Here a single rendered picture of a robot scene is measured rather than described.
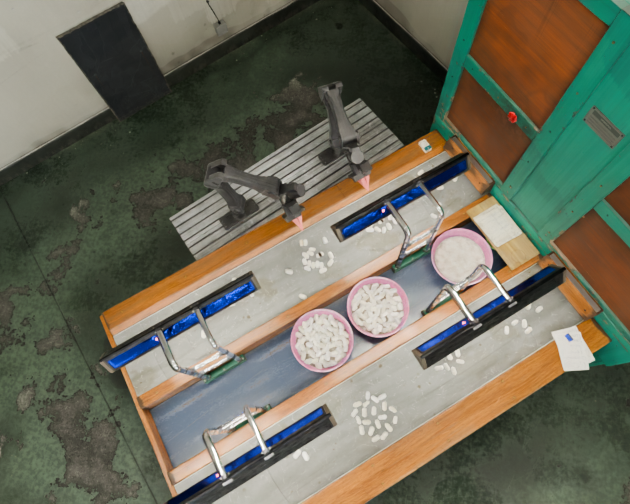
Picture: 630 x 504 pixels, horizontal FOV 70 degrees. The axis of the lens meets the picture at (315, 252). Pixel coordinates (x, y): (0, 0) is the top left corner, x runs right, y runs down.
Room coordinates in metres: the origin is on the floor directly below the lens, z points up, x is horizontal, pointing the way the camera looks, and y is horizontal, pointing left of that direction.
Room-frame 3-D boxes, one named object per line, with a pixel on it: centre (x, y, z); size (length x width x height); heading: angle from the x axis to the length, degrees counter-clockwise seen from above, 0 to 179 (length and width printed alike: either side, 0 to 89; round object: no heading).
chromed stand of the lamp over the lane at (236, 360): (0.36, 0.50, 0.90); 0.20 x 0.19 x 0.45; 111
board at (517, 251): (0.65, -0.84, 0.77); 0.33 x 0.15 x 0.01; 21
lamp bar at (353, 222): (0.78, -0.38, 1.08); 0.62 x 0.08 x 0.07; 111
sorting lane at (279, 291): (0.68, 0.05, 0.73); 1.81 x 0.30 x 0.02; 111
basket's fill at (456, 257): (0.57, -0.64, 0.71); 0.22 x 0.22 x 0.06
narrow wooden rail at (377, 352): (0.21, -0.13, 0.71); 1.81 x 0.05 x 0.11; 111
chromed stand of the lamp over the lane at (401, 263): (0.70, -0.40, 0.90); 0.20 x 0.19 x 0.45; 111
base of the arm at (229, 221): (1.02, 0.34, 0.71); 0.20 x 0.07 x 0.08; 116
